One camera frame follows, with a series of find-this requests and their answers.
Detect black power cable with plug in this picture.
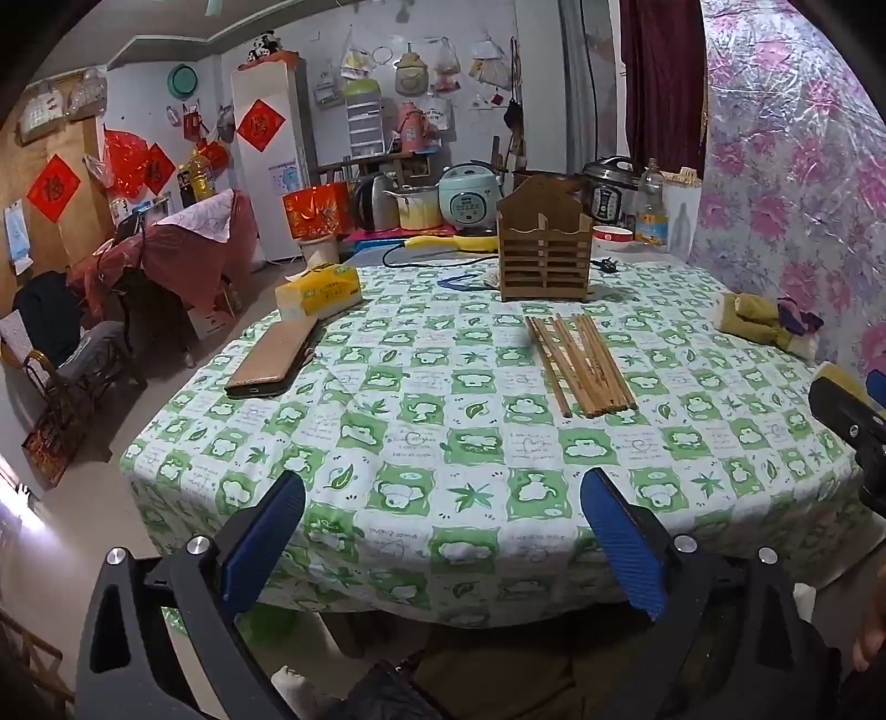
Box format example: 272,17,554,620
383,242,627,276

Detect yellow cooking oil bottle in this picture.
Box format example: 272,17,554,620
188,148,213,203

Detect wooden slatted chopstick holder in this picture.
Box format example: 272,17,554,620
498,173,595,304

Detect clear plastic oil bottle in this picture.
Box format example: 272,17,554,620
635,159,670,250

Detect yellow tissue pack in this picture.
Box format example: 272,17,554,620
275,263,363,321

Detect yellow pot with lid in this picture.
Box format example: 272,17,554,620
384,186,444,231

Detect red cloth covered furniture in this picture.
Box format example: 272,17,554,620
69,190,260,316

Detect mint green rice cooker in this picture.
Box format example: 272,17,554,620
438,162,503,228

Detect red diamond poster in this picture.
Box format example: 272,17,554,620
236,99,286,153
28,153,82,224

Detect chair with dark clothes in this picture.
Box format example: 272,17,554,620
12,270,132,392

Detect red gift bag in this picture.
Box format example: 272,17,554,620
282,183,351,242

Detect hanging plastic bag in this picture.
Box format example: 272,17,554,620
339,38,376,83
432,37,462,92
469,33,508,89

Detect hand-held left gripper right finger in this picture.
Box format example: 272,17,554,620
580,469,843,720

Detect pink floral plastic sheet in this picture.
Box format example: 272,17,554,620
685,0,886,378

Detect yellow plastic tool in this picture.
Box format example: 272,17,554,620
405,234,499,254

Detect red white bowl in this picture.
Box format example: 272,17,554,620
591,225,636,254

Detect brown leather phone case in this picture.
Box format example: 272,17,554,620
225,318,326,400

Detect red hanging decorations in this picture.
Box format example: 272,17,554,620
104,128,177,198

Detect white refrigerator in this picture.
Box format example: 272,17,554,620
231,59,314,264

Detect bunch of wooden chopsticks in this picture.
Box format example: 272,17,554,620
524,313,638,419

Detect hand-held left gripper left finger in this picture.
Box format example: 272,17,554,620
75,471,306,720

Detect person's right forearm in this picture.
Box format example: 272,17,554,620
851,609,886,674

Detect white patterned cloth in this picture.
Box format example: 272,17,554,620
156,190,240,243

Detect white plastic drawer unit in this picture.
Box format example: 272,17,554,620
344,78,386,159

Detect white waste bin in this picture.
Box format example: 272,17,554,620
297,235,340,269

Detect purple cloth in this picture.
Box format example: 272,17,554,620
776,296,826,337

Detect steel electric kettle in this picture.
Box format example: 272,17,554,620
355,173,399,233

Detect pink thermos jug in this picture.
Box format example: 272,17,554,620
396,100,427,154

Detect dark red curtain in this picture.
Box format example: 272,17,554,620
619,0,707,181

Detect green white patterned tablecloth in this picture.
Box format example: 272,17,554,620
119,259,880,628

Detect black silver pressure cooker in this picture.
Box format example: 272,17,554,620
583,156,639,226

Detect panda plush toy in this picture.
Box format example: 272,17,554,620
245,31,281,68

